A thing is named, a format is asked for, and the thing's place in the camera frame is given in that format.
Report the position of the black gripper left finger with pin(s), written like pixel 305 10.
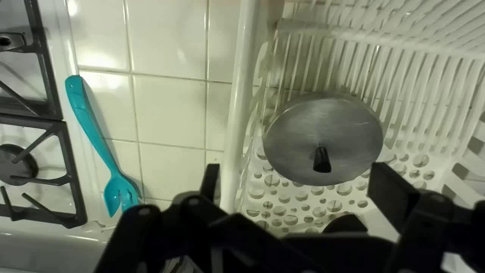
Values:
pixel 146 236

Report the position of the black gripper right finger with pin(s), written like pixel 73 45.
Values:
pixel 430 227

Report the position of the blue plastic fork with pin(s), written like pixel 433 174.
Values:
pixel 89 121

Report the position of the white gas stove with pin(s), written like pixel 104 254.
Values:
pixel 51 247

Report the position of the round black stove burner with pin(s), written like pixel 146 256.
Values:
pixel 16 163

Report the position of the white plastic dish rack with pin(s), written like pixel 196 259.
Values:
pixel 430 75

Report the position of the steel pot lid black knob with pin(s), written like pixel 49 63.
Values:
pixel 313 126

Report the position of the black stove grate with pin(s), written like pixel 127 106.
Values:
pixel 48 75

